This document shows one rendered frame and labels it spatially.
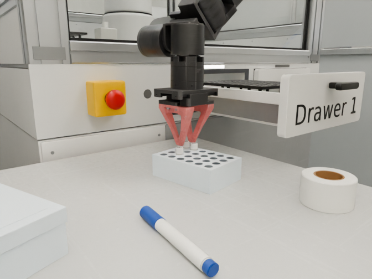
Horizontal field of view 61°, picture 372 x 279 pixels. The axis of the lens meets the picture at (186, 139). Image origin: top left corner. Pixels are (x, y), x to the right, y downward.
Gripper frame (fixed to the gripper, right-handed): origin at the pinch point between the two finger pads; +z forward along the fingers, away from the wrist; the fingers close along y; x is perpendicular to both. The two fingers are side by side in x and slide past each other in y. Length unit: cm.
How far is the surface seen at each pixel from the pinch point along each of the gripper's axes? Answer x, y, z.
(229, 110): -0.7, -14.4, -3.7
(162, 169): 1.2, 7.0, 3.6
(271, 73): -12, -53, -11
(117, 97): -15.3, 3.6, -6.6
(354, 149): -17, -193, 43
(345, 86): 19.4, -21.8, -9.7
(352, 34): -29, -194, -33
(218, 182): 11.1, 4.7, 3.8
